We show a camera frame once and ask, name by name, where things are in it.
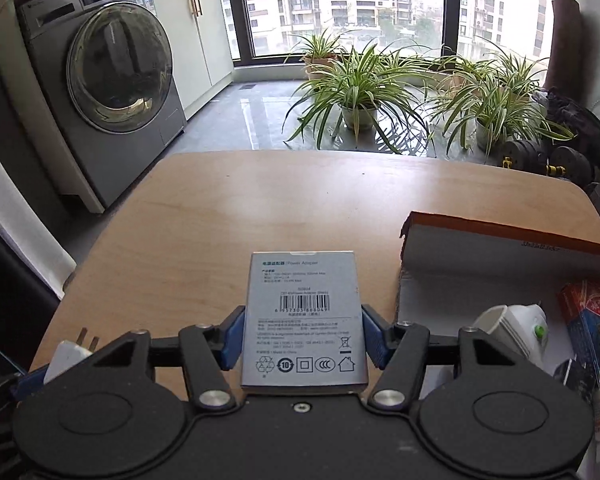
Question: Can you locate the cream cabinet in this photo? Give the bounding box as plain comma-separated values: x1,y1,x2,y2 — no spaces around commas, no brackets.
152,0,234,122

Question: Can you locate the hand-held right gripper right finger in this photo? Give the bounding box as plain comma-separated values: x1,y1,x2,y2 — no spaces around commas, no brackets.
361,304,513,408

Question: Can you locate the black bag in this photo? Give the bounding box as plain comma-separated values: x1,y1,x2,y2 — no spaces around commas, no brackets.
539,86,600,172

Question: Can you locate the grey washing machine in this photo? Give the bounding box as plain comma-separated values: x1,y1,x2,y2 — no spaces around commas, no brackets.
17,0,188,212

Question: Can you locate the spider plant in white pot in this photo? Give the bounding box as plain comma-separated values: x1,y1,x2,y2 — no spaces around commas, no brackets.
282,42,433,157

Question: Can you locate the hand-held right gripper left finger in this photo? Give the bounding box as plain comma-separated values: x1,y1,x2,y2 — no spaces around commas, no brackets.
87,305,246,408

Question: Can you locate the cardboard box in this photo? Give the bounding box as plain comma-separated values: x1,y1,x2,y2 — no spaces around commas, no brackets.
397,211,600,480

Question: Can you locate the spider plant in tan pot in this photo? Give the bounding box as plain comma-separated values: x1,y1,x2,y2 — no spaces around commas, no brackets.
472,40,548,98

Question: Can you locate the large window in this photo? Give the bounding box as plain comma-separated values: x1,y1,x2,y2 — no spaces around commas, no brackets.
212,0,561,68

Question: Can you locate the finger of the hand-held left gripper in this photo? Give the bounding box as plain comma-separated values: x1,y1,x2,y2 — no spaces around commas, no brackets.
0,366,50,411

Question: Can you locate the white plug with green button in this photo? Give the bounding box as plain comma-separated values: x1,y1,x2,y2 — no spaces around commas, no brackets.
472,302,549,367

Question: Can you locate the white charger cube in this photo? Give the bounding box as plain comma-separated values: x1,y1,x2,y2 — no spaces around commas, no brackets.
44,327,101,387

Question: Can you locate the white panel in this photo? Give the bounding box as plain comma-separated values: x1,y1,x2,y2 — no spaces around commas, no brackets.
0,127,77,302

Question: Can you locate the spider plant in terracotta pot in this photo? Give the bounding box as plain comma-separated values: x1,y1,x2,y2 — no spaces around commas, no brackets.
284,25,353,81

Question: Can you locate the black charger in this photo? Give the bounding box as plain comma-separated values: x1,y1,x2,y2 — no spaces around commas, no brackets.
554,357,594,404

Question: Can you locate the large spider plant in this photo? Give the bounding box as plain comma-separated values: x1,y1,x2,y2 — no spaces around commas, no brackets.
419,57,577,162

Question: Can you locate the white adapter box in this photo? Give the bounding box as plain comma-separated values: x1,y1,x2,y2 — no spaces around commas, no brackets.
241,250,371,395

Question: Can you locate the brown rolled mat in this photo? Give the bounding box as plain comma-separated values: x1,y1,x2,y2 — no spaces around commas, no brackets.
549,0,582,92

